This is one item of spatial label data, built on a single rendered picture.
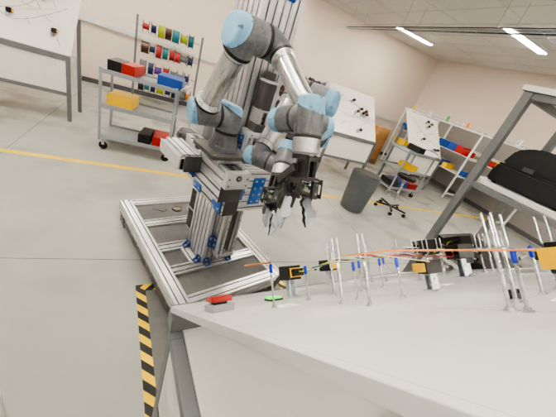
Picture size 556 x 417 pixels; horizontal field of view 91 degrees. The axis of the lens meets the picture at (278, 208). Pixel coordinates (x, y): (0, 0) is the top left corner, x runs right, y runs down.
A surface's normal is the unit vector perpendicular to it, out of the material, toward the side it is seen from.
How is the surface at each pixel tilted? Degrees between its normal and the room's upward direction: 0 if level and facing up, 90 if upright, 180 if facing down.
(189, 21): 90
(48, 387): 0
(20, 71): 90
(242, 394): 0
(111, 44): 90
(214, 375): 0
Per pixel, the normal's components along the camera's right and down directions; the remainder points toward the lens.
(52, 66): 0.30, 0.53
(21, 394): 0.30, -0.84
